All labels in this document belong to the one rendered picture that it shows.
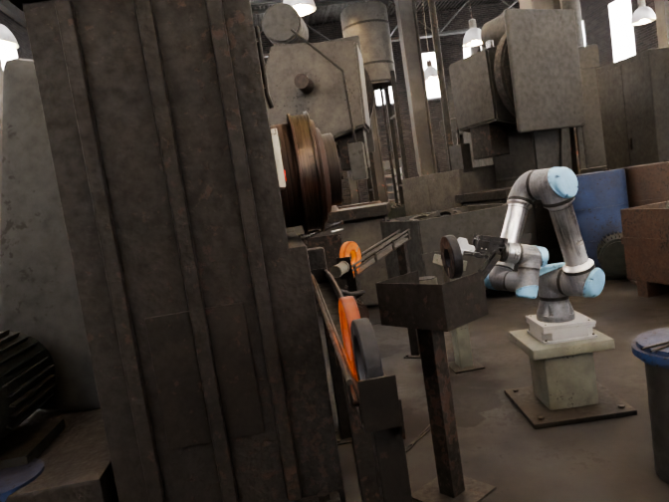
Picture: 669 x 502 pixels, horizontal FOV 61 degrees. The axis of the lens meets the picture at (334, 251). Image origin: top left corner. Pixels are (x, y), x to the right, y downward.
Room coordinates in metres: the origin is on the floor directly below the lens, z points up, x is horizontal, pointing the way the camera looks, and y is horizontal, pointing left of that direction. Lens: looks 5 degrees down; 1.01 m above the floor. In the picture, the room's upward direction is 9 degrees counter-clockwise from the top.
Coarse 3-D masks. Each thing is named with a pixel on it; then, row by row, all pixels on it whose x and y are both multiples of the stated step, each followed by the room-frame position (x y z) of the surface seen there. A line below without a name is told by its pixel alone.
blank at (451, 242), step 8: (448, 240) 1.96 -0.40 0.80; (456, 240) 1.95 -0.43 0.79; (440, 248) 2.06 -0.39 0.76; (448, 248) 1.96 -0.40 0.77; (456, 248) 1.93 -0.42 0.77; (448, 256) 2.03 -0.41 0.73; (456, 256) 1.92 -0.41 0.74; (448, 264) 2.01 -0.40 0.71; (456, 264) 1.92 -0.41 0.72; (448, 272) 2.01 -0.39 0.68; (456, 272) 1.94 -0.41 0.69
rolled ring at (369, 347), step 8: (352, 320) 1.16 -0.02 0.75; (360, 320) 1.14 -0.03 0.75; (368, 320) 1.13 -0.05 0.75; (352, 328) 1.17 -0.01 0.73; (360, 328) 1.11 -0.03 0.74; (368, 328) 1.10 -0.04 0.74; (352, 336) 1.19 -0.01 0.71; (360, 336) 1.09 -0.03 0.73; (368, 336) 1.09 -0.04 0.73; (352, 344) 1.21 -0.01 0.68; (360, 344) 1.08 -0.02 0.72; (368, 344) 1.07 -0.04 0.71; (376, 344) 1.07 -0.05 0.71; (360, 352) 1.09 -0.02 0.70; (368, 352) 1.06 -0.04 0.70; (376, 352) 1.06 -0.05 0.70; (360, 360) 1.20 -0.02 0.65; (368, 360) 1.06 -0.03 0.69; (376, 360) 1.06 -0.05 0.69; (360, 368) 1.20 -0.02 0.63; (368, 368) 1.05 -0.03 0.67; (376, 368) 1.05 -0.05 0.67; (360, 376) 1.19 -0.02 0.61; (368, 376) 1.05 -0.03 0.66; (376, 376) 1.05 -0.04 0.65
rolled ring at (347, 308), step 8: (344, 304) 1.29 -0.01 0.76; (352, 304) 1.29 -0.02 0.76; (344, 312) 1.27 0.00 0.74; (352, 312) 1.27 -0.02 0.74; (344, 320) 1.38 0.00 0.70; (344, 328) 1.39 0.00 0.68; (344, 336) 1.39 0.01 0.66; (344, 344) 1.38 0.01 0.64; (352, 352) 1.24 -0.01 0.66; (352, 360) 1.25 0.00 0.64; (352, 368) 1.27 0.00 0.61
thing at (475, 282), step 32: (384, 288) 1.73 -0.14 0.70; (416, 288) 1.63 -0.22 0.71; (448, 288) 1.58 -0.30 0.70; (480, 288) 1.68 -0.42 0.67; (384, 320) 1.75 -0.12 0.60; (416, 320) 1.65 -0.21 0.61; (448, 320) 1.57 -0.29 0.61; (448, 384) 1.73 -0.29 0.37; (448, 416) 1.72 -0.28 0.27; (448, 448) 1.71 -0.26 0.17; (448, 480) 1.71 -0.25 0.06
